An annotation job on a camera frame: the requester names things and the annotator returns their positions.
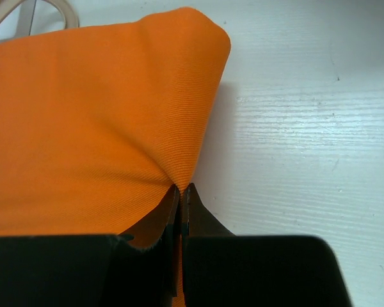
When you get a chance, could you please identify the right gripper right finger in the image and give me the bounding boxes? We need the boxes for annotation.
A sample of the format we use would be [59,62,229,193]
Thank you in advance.
[182,184,352,306]

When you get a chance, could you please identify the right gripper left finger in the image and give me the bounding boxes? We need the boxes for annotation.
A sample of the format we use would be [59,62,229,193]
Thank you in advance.
[0,186,179,306]

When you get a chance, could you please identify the orange trousers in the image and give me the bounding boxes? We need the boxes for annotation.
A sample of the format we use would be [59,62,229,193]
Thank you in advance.
[0,6,231,307]

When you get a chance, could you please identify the light wooden hanger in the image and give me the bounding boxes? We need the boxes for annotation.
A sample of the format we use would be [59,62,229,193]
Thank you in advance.
[0,0,80,37]

